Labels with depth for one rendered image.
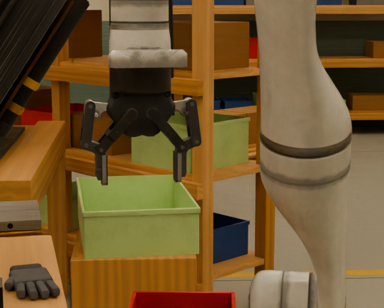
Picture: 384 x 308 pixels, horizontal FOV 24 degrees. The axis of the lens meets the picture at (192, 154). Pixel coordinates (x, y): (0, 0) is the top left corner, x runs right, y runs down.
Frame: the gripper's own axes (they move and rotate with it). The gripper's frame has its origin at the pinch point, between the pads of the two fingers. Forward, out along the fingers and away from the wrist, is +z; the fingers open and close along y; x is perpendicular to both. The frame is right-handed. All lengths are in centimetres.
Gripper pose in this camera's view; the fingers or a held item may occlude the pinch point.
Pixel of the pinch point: (140, 178)
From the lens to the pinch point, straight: 110.9
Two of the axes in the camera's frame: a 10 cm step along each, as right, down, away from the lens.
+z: 0.0, 9.9, 1.7
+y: -9.8, 0.3, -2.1
